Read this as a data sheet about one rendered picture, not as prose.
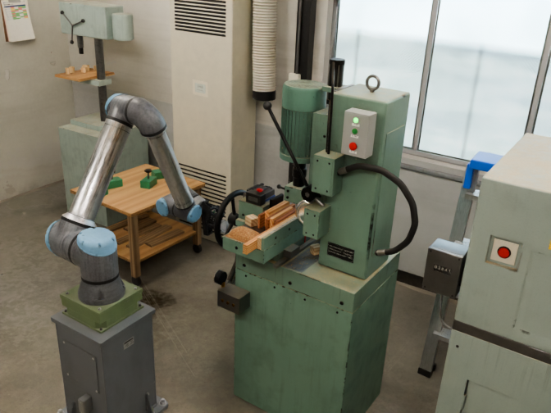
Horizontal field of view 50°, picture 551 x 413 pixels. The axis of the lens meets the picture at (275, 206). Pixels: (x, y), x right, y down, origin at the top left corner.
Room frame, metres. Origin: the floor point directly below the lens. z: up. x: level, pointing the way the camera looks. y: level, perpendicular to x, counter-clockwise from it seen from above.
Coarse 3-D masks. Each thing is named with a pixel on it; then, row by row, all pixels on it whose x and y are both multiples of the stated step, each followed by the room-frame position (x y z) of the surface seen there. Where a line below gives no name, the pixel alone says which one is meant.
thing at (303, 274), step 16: (320, 240) 2.34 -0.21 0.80; (240, 256) 2.21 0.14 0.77; (304, 256) 2.18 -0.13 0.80; (256, 272) 2.16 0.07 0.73; (272, 272) 2.12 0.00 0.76; (288, 272) 2.07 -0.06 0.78; (304, 272) 2.05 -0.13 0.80; (320, 272) 2.06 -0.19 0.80; (336, 272) 2.06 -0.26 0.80; (384, 272) 2.14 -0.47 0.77; (304, 288) 2.03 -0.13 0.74; (320, 288) 1.99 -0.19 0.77; (336, 288) 1.95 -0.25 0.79; (352, 288) 1.94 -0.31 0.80; (368, 288) 2.02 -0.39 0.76; (336, 304) 1.95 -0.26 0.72; (352, 304) 1.91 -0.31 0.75
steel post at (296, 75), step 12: (300, 0) 3.69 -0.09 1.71; (312, 0) 3.69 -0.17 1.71; (300, 12) 3.69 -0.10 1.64; (312, 12) 3.70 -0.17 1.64; (300, 24) 3.70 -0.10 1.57; (312, 24) 3.71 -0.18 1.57; (300, 36) 3.71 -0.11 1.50; (312, 36) 3.72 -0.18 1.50; (300, 48) 3.71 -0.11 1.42; (312, 48) 3.72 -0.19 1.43; (300, 60) 3.70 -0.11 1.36; (300, 72) 3.70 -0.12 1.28; (288, 180) 3.73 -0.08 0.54
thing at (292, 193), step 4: (288, 184) 2.32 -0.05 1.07; (292, 184) 2.33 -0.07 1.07; (288, 188) 2.30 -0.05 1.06; (292, 188) 2.29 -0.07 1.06; (296, 188) 2.28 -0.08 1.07; (300, 188) 2.28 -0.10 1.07; (288, 192) 2.30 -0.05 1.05; (292, 192) 2.29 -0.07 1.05; (296, 192) 2.28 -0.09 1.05; (300, 192) 2.27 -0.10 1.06; (288, 196) 2.30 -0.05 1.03; (292, 196) 2.29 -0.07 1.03; (296, 196) 2.28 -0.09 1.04; (300, 196) 2.27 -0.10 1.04; (288, 200) 2.30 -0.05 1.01; (292, 200) 2.29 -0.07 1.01; (296, 200) 2.28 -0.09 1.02; (300, 200) 2.27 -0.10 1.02; (296, 204) 2.31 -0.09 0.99
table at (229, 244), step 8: (240, 224) 2.36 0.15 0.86; (296, 232) 2.23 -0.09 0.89; (224, 240) 2.14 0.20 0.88; (232, 240) 2.12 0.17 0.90; (280, 240) 2.13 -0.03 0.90; (288, 240) 2.18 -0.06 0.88; (296, 240) 2.24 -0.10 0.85; (224, 248) 2.14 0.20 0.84; (232, 248) 2.12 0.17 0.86; (240, 248) 2.10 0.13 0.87; (272, 248) 2.08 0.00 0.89; (280, 248) 2.14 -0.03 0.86; (248, 256) 2.07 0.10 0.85; (256, 256) 2.05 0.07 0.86; (264, 256) 2.04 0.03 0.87; (272, 256) 2.09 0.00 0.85
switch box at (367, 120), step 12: (348, 120) 2.01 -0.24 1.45; (360, 120) 1.99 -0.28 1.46; (372, 120) 1.99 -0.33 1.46; (348, 132) 2.01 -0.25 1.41; (360, 132) 1.99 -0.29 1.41; (372, 132) 2.00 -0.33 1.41; (348, 144) 2.01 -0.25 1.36; (360, 144) 1.98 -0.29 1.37; (372, 144) 2.01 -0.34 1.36; (360, 156) 1.98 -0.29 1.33
